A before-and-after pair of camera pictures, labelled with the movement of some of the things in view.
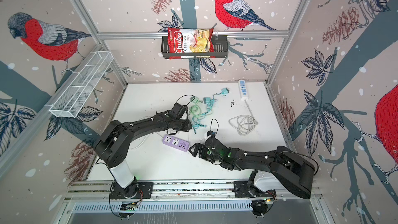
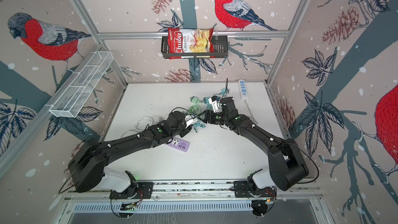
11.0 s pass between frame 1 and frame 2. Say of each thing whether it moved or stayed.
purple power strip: stayed
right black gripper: moved
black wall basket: stayed
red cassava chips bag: stayed
